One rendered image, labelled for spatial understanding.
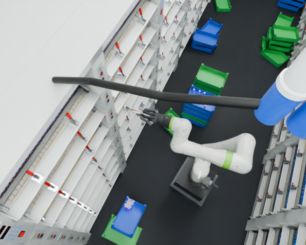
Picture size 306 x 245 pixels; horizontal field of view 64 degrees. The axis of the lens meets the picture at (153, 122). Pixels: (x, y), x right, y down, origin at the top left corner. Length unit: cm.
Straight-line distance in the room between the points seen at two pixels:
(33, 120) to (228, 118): 233
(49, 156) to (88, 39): 51
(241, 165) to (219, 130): 122
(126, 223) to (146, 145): 80
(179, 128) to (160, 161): 102
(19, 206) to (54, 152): 24
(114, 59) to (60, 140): 49
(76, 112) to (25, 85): 26
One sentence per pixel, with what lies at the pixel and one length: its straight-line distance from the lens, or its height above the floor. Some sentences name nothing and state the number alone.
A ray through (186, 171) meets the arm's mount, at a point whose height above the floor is 38.
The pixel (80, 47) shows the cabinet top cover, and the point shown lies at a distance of 106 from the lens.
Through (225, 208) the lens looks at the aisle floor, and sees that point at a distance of 259.
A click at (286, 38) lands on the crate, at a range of 355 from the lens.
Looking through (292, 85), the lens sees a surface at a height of 211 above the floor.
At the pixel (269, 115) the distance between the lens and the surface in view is 56.
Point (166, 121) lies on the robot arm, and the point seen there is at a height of 100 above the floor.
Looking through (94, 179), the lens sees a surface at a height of 71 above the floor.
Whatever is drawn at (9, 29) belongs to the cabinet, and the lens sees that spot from 123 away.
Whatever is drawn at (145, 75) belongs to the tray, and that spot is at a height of 89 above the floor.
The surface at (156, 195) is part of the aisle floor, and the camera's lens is 249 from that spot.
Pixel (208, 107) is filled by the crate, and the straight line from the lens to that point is 254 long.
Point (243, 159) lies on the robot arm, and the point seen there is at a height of 99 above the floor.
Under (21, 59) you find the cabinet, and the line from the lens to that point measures 110.
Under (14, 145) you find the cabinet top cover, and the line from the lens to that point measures 91.
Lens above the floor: 245
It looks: 64 degrees down
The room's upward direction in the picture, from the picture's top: 5 degrees clockwise
